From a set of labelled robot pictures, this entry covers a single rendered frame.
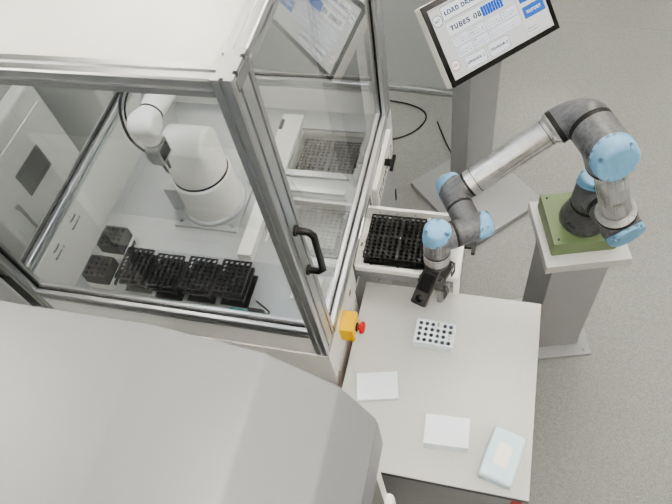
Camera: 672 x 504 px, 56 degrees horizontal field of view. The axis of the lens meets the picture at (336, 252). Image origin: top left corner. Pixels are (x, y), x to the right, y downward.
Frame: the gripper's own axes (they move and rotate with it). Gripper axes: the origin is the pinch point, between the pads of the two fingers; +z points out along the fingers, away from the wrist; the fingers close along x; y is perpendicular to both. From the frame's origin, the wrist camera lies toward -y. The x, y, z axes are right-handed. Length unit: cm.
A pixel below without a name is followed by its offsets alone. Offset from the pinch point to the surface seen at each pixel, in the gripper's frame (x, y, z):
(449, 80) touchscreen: 37, 80, -8
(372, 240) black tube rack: 28.1, 9.5, 0.3
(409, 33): 103, 160, 50
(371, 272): 22.8, 0.1, 3.0
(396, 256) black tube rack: 17.8, 7.9, 0.2
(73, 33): 54, -35, -106
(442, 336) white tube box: -6.1, -4.9, 11.5
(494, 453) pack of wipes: -36.1, -30.0, 9.7
